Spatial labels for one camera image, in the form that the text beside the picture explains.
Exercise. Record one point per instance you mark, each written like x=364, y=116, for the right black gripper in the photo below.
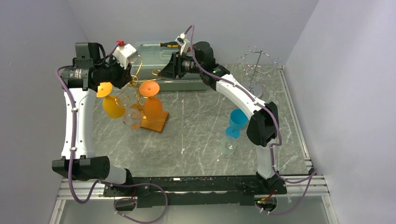
x=173, y=68

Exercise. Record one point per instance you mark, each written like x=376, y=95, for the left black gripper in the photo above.
x=125, y=76

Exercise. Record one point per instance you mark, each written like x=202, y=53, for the gold wire wine glass rack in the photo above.
x=132, y=90

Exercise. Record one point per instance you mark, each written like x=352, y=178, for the yellow frosted wine glass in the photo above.
x=109, y=102

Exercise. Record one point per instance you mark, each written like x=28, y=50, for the clear wine glass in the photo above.
x=132, y=116

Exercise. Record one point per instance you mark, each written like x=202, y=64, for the orange plastic wine glass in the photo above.
x=152, y=106

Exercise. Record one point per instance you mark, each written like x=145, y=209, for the clear stemless glass front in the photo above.
x=228, y=146

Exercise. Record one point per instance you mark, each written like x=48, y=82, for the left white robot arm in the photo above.
x=80, y=82

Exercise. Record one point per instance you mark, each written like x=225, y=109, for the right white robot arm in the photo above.
x=263, y=122

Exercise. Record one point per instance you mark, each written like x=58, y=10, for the blue plastic wine glass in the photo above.
x=237, y=121

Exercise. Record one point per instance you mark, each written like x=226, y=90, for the clear plastic storage box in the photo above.
x=155, y=58

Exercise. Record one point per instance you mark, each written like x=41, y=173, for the black yellow screwdriver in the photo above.
x=162, y=44

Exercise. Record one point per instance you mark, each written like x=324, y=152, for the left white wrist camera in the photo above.
x=124, y=53

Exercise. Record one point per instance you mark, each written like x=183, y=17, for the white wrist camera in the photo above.
x=183, y=42
x=124, y=53

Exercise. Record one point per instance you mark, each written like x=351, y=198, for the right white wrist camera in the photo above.
x=183, y=42

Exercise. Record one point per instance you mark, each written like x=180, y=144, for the silver wire cup rack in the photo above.
x=256, y=65

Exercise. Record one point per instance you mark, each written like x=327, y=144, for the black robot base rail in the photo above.
x=198, y=190

